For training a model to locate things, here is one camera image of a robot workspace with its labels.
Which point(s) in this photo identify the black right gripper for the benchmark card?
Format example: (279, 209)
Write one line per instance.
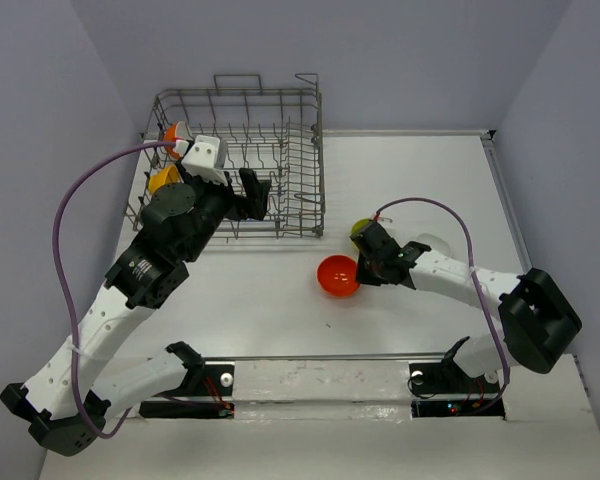
(365, 278)

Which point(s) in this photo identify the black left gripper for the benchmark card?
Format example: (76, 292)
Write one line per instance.
(253, 206)

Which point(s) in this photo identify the red orange bowl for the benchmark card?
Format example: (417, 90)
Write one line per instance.
(336, 275)

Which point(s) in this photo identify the yellow bowl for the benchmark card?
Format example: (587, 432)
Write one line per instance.
(165, 176)

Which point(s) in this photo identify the white bowl orange outside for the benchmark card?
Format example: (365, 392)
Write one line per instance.
(179, 136)

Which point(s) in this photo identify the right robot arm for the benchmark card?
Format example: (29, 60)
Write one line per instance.
(536, 322)

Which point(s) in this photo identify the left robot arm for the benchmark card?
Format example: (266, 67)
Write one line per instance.
(67, 403)

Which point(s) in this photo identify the lime green bowl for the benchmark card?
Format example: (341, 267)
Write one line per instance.
(358, 225)

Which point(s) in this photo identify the white bowl green outside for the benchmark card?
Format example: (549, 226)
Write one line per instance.
(435, 243)

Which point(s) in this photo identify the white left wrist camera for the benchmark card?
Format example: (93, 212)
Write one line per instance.
(205, 157)

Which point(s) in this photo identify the grey wire dish rack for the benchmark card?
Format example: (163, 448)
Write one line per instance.
(274, 130)

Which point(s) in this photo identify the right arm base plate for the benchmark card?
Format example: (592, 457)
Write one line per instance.
(441, 392)

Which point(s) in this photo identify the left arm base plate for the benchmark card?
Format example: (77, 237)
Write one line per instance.
(210, 399)

